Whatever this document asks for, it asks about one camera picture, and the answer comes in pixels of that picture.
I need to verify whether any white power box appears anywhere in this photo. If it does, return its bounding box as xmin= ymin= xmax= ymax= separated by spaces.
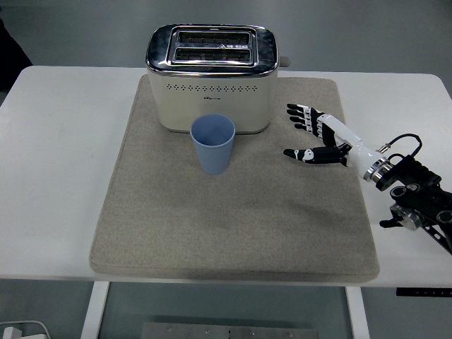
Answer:
xmin=0 ymin=319 xmax=52 ymax=339

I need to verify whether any cream two-slot toaster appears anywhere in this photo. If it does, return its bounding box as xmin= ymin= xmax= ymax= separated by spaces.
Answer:
xmin=145 ymin=23 xmax=293 ymax=136

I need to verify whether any beige felt table mat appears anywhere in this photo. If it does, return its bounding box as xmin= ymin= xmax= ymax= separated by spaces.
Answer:
xmin=88 ymin=74 xmax=381 ymax=283

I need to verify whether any light blue ribbed cup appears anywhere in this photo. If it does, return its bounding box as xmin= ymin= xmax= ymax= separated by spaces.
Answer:
xmin=189 ymin=113 xmax=237 ymax=175

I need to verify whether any white table leg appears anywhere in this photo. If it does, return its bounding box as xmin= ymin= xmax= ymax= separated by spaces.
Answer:
xmin=79 ymin=281 xmax=111 ymax=339
xmin=345 ymin=286 xmax=371 ymax=339

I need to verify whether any person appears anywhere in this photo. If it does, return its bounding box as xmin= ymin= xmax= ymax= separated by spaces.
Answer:
xmin=0 ymin=17 xmax=33 ymax=91

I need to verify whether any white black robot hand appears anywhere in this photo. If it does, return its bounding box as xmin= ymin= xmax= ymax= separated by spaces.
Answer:
xmin=282 ymin=102 xmax=381 ymax=177

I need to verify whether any grey metal plate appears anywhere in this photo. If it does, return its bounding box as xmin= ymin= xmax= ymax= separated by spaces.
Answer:
xmin=141 ymin=321 xmax=321 ymax=339

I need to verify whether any black table control panel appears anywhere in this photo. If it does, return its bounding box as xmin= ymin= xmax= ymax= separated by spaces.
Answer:
xmin=395 ymin=287 xmax=452 ymax=297

